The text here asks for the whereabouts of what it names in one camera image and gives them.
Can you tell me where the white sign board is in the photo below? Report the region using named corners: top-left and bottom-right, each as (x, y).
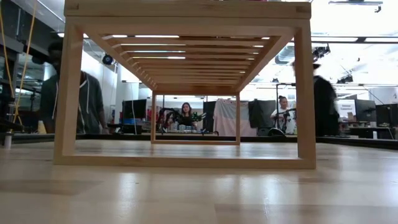
top-left (337, 100), bottom-right (357, 121)

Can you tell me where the black table frame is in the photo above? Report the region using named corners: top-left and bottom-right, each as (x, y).
top-left (0, 132), bottom-right (398, 151)

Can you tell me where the dark office desk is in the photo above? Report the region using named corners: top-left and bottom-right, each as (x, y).
top-left (339, 123), bottom-right (398, 140)

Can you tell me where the dark grey cloth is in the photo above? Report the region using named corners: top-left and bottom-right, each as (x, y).
top-left (248, 99), bottom-right (277, 129)

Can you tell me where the black computer monitor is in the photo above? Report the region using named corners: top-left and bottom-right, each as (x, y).
top-left (354, 99), bottom-right (377, 123)
top-left (375, 103), bottom-right (398, 128)
top-left (121, 98), bottom-right (147, 119)

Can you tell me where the pink cloth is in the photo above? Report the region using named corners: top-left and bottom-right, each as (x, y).
top-left (213, 98), bottom-right (258, 137)

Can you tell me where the wooden slatted shelf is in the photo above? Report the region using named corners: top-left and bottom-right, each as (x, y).
top-left (52, 0), bottom-right (317, 170)

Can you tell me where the ceiling light fixture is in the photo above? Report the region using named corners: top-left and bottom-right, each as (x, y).
top-left (328, 0), bottom-right (384, 14)

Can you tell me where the black monitor panel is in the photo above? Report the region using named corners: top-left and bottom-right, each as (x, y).
top-left (203, 101), bottom-right (217, 133)

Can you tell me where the black ceiling spotlight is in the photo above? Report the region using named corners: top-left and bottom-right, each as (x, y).
top-left (336, 74), bottom-right (354, 84)
top-left (312, 44), bottom-right (331, 62)

